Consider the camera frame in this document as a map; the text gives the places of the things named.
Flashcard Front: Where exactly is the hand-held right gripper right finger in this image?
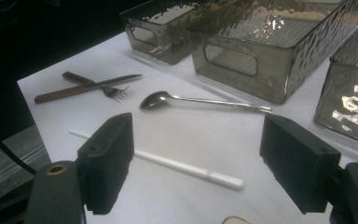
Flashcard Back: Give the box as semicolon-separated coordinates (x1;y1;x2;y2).
258;113;342;216

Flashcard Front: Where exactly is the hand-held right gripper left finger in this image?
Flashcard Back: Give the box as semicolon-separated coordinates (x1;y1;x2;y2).
76;112;135;216

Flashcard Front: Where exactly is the brown handled fork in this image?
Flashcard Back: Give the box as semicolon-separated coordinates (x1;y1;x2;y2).
62;71;131;101

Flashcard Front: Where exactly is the white chopstick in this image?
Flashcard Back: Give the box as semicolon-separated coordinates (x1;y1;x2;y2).
68;129;245;191

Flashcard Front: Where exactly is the smoky clear plastic bin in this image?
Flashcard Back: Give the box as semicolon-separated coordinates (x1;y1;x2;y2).
186;0;358;105
312;10;358;148
119;0;231;65

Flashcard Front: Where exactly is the metal spoon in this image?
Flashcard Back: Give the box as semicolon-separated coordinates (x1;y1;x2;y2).
139;91;273;115

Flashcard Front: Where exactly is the brown handled knife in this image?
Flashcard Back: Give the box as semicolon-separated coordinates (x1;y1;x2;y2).
34;74;144;105

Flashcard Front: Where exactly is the black curtain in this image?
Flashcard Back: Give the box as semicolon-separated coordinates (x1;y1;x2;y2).
0;0;152;150

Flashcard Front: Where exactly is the aluminium floor rail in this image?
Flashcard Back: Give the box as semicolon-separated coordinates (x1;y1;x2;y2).
0;144;50;203

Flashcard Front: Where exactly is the left hand-held gripper cable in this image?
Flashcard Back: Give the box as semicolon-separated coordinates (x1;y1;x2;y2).
0;127;38;175

